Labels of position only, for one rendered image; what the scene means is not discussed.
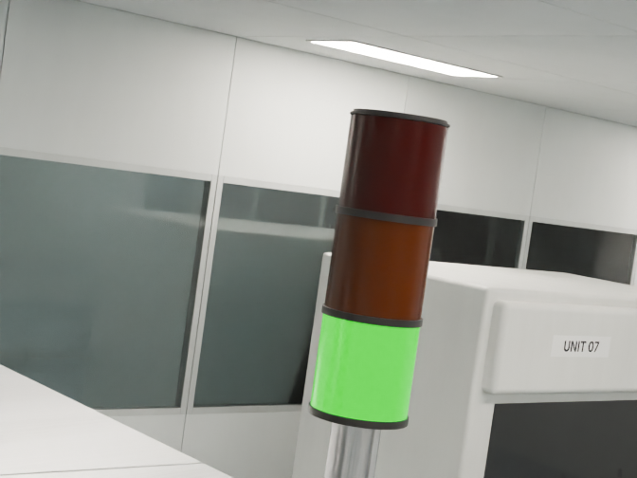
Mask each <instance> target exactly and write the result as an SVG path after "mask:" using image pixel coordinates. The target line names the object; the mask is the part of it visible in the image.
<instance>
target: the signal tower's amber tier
mask: <svg viewBox="0 0 637 478"><path fill-rule="evenodd" d="M433 233H434V227H429V226H420V225H412V224H404V223H397V222H391V221H383V220H376V219H371V218H364V217H358V216H352V215H347V214H341V213H338V214H337V221H336V227H335V234H334V242H333V248H332V255H331V262H330V268H329V275H328V282H327V289H326V296H325V303H324V305H325V306H327V307H329V308H332V309H335V310H338V311H343V312H347V313H352V314H356V315H362V316H368V317H375V318H382V319H391V320H402V321H418V320H421V319H422V312H423V305H424V299H425V292H426V285H427V278H428V266H429V259H430V253H431V246H432V239H433Z"/></svg>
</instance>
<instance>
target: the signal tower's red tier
mask: <svg viewBox="0 0 637 478"><path fill-rule="evenodd" d="M447 135H448V127H444V126H441V125H437V124H431V123H426V122H421V121H414V120H408V119H395V118H387V117H378V116H370V115H351V119H350V126H349V133H348V139H347V146H346V154H345V160H344V167H343V174H342V180H341V187H340V194H339V201H338V205H339V206H341V207H347V208H353V209H359V210H365V211H377V212H384V213H390V214H398V215H405V216H412V217H420V218H428V219H436V213H437V207H438V200H439V193H440V187H441V180H442V173H443V167H444V160H445V153H446V141H447Z"/></svg>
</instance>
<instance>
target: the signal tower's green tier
mask: <svg viewBox="0 0 637 478"><path fill-rule="evenodd" d="M419 332H420V327H419V328H399V327H388V326H380V325H373V324H366V323H361V322H351V321H346V320H342V319H338V318H334V317H331V316H328V315H325V314H323V316H322V323H321V329H320V337H319V344H318V356H317V363H316V370H315V377H314V384H313V391H312V397H311V405H312V406H313V407H314V408H316V409H318V410H320V411H323V412H326V413H328V414H334V415H338V416H342V417H347V418H352V419H358V420H366V421H376V422H397V421H402V420H405V419H407V417H408V410H409V404H410V391H411V384H412V378H413V371H414V364H415V358H416V351H417V344H418V338H419Z"/></svg>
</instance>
